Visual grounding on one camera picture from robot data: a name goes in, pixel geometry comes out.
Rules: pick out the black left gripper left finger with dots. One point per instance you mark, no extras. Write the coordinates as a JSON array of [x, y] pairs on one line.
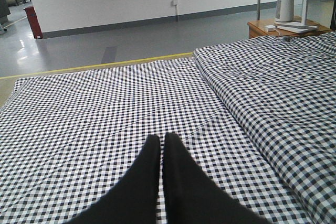
[[133, 199]]

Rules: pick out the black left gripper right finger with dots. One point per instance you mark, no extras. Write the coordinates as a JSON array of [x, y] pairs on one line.
[[191, 196]]

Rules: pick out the checkered bed sheet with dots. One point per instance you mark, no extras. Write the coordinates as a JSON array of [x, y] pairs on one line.
[[67, 139]]

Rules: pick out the checkered folded quilt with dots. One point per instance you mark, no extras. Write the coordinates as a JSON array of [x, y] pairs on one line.
[[281, 90]]

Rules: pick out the white charger adapter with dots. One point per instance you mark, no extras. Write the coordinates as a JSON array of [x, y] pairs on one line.
[[269, 28]]

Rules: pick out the white cylindrical speaker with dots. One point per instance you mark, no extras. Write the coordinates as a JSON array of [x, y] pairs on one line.
[[284, 11]]

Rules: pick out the red fire extinguisher box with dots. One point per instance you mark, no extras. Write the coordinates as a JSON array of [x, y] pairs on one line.
[[33, 22]]

